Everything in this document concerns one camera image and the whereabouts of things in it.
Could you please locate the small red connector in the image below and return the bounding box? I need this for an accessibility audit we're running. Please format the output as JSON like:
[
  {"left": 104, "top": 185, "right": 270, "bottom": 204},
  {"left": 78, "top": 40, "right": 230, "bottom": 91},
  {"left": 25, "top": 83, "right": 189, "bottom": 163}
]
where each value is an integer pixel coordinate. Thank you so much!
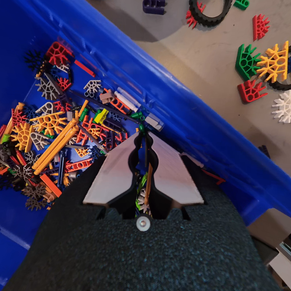
[{"left": 185, "top": 2, "right": 206, "bottom": 29}]

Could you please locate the orange connector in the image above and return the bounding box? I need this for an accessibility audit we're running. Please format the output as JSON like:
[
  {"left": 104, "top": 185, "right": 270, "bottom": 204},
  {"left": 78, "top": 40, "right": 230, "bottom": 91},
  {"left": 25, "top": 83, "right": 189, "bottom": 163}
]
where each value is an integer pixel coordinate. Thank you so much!
[{"left": 256, "top": 41, "right": 289, "bottom": 83}]

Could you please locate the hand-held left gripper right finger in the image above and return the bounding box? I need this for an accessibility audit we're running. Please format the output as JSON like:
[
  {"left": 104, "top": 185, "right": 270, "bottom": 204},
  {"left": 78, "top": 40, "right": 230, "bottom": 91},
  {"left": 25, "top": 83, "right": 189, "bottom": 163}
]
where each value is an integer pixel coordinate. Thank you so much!
[{"left": 145, "top": 132, "right": 204, "bottom": 220}]

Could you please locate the green connector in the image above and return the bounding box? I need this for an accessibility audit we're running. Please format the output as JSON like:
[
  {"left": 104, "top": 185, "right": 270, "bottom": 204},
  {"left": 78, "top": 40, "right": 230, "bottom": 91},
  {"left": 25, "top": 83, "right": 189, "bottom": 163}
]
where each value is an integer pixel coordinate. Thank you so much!
[{"left": 235, "top": 44, "right": 262, "bottom": 81}]

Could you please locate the long orange rod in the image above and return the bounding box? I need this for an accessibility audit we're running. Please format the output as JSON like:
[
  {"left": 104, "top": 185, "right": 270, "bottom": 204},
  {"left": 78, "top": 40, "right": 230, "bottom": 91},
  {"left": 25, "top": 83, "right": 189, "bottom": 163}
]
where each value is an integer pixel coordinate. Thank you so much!
[
  {"left": 34, "top": 126, "right": 79, "bottom": 175},
  {"left": 32, "top": 118, "right": 78, "bottom": 170}
]

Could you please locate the white snowflake connector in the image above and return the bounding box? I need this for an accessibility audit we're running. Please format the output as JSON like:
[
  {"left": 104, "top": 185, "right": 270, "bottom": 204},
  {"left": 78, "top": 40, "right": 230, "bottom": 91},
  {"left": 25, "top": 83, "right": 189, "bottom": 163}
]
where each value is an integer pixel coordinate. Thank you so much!
[{"left": 272, "top": 90, "right": 291, "bottom": 123}]

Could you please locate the blue plastic bin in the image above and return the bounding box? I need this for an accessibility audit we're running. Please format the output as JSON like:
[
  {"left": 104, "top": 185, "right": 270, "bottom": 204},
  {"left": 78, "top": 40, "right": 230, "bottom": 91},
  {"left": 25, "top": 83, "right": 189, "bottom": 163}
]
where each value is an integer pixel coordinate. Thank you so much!
[{"left": 0, "top": 0, "right": 291, "bottom": 284}]

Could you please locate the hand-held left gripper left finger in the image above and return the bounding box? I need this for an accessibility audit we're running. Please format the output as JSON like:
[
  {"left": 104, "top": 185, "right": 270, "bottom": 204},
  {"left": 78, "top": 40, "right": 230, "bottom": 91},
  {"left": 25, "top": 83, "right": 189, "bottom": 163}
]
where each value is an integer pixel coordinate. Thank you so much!
[{"left": 83, "top": 132, "right": 142, "bottom": 220}]

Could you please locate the green small piece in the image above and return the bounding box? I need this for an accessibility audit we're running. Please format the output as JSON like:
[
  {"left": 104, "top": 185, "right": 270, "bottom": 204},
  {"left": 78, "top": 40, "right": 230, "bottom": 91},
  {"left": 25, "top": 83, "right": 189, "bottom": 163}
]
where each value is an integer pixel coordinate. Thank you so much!
[{"left": 233, "top": 0, "right": 250, "bottom": 10}]

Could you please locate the pile of colourful construction pieces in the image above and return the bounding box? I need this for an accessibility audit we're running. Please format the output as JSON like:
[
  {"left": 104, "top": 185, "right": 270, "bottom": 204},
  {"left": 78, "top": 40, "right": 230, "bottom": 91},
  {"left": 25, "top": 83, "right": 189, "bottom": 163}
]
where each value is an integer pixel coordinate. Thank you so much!
[{"left": 0, "top": 41, "right": 226, "bottom": 216}]

